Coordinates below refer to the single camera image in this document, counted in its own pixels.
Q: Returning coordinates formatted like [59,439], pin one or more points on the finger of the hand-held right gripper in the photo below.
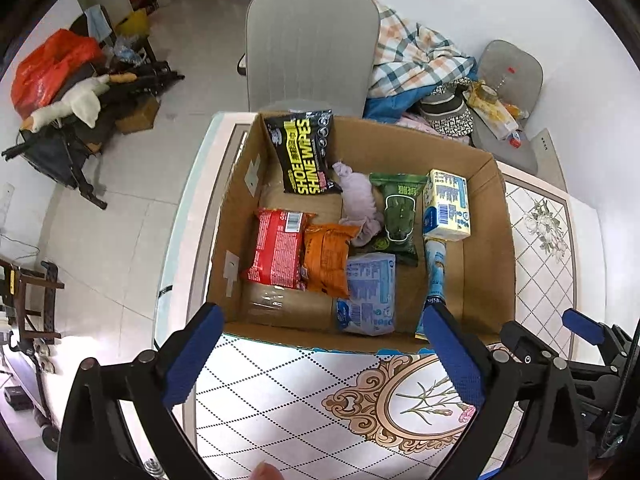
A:
[585,326]
[530,340]

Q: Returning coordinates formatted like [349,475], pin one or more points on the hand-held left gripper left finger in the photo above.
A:
[192,360]

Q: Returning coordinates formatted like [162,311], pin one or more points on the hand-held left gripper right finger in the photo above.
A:
[455,360]

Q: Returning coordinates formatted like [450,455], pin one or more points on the blue tube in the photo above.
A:
[435,265]

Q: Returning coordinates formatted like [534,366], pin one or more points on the light blue tissue packet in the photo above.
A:
[367,295]

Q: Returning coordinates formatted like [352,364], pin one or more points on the red snack packet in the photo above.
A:
[277,250]

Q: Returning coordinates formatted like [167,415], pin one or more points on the green wipes packet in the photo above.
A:
[397,210]

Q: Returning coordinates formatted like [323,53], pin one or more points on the orange snack packet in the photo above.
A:
[327,260]

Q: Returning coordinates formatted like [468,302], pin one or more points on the purple cloth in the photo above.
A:
[357,200]

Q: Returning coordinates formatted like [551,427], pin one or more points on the black wipes packet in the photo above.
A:
[302,152]

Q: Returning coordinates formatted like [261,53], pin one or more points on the person's left hand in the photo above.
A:
[265,472]

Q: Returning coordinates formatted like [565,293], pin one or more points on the black kick scooter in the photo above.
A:
[35,400]

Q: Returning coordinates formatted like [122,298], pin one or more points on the beige panel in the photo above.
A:
[550,160]

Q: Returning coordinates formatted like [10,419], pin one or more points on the dark wooden stand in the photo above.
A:
[30,300]

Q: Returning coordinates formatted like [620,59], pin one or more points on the small red item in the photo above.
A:
[514,139]

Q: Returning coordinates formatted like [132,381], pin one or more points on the yellow snack bag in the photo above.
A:
[492,117]

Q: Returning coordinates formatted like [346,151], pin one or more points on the pink cloth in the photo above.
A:
[415,122]

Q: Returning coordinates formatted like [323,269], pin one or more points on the black white patterned hat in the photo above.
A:
[445,112]

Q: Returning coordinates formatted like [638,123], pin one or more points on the small brown cardboard box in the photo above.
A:
[137,115]

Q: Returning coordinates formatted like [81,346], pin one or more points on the brown tape roll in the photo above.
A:
[485,92]

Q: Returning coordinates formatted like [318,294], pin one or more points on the black folded stroller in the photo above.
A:
[50,150]

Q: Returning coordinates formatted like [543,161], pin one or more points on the clear plastic bottle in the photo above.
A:
[506,82]

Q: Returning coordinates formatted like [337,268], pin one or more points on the blue cloth under blanket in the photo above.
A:
[395,105]

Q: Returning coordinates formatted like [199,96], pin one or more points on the grey chair with clutter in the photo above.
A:
[520,60]

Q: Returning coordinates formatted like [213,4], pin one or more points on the white goose plush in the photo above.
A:
[80,100]

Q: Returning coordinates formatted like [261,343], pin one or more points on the plaid blanket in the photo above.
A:
[415,55]

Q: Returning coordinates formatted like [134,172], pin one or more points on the clear plastic bag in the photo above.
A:
[127,49]

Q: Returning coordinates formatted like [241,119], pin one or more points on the red plastic bag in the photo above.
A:
[45,70]

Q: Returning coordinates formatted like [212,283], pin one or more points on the grey fabric chair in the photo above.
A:
[310,45]

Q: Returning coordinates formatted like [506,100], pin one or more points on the light blue cloth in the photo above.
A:
[97,22]

